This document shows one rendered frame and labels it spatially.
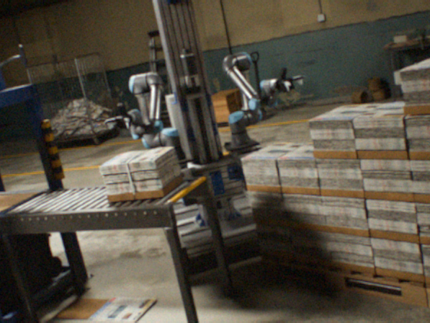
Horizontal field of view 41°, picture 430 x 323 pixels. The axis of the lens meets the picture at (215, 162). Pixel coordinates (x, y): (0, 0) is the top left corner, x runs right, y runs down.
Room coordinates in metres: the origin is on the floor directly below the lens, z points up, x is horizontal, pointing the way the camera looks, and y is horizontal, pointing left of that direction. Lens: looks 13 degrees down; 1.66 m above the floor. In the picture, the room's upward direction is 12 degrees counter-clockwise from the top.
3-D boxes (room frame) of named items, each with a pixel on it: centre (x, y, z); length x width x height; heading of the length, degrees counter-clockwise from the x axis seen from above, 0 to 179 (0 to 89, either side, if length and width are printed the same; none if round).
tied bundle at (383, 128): (3.02, -0.99, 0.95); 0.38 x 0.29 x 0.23; 133
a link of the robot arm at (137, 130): (3.83, 0.46, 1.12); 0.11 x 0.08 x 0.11; 73
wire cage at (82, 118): (11.28, 2.48, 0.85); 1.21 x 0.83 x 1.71; 63
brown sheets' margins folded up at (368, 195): (3.33, -0.70, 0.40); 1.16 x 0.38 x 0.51; 43
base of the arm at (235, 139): (4.13, -0.21, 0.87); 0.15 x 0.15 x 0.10
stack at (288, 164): (3.33, -0.70, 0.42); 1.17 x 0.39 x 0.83; 43
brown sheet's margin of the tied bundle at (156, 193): (3.32, 0.35, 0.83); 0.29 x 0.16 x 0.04; 157
